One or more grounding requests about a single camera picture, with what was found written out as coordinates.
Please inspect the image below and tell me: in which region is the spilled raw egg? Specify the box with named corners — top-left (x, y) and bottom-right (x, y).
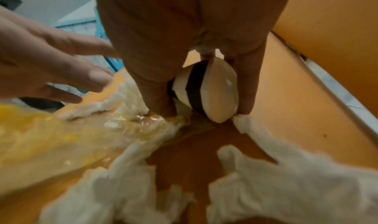
top-left (0, 104), bottom-right (193, 186)

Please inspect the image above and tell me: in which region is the crumpled white paper towel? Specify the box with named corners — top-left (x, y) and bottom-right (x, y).
top-left (38, 121), bottom-right (196, 224)
top-left (206, 114), bottom-right (378, 224)
top-left (56, 76), bottom-right (154, 122)

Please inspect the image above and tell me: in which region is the blue wire rack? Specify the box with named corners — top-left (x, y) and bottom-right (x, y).
top-left (55, 6), bottom-right (124, 98)

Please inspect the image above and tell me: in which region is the wooden egg with black band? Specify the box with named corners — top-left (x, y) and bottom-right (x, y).
top-left (169, 56), bottom-right (240, 124)

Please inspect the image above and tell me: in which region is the white ledge rail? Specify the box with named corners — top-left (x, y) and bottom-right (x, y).
top-left (300, 55), bottom-right (378, 138)

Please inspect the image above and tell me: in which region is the person's left hand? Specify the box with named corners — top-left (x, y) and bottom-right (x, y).
top-left (0, 6), bottom-right (122, 105)

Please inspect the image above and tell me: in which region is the person's right hand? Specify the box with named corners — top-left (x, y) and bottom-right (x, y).
top-left (91, 0), bottom-right (296, 118)

